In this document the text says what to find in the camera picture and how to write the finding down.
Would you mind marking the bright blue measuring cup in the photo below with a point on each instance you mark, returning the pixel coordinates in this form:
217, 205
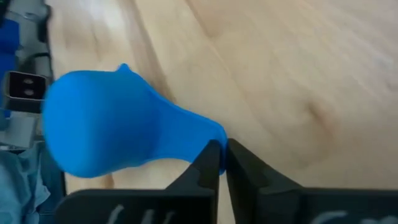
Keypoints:
102, 124

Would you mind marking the blue block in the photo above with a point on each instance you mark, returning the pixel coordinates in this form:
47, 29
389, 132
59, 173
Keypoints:
7, 46

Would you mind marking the light blue cloth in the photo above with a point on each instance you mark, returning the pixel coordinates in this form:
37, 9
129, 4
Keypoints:
18, 186

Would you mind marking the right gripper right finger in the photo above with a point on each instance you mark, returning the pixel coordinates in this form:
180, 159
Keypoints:
280, 205

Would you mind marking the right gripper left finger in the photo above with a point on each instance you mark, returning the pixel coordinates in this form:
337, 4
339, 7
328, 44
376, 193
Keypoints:
140, 207

